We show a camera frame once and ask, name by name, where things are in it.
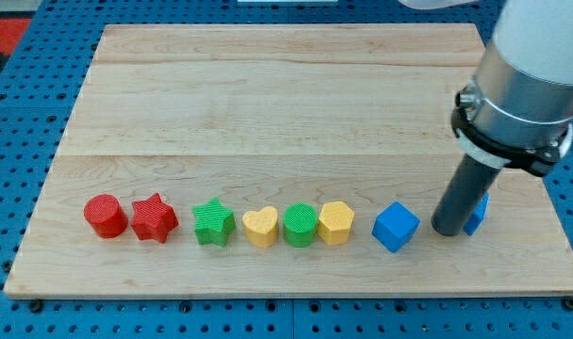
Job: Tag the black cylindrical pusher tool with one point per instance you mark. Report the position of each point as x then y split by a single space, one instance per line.
466 189

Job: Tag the yellow hexagon block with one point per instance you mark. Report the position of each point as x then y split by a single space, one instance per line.
335 223

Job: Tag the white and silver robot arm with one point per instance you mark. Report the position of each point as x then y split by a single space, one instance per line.
516 111

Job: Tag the blue block behind tool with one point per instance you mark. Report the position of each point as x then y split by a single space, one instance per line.
477 216

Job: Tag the blue cube block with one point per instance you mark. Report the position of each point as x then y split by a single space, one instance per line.
395 226

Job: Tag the green cylinder block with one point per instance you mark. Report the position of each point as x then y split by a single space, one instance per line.
300 225

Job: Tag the wooden board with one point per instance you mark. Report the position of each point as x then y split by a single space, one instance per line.
259 115

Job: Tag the yellow heart block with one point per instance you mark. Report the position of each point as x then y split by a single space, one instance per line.
261 227

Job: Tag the green star block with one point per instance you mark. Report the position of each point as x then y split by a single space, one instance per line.
213 223

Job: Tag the red star block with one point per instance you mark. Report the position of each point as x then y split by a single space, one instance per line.
153 219

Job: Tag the red cylinder block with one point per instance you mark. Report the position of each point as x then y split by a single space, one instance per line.
105 216

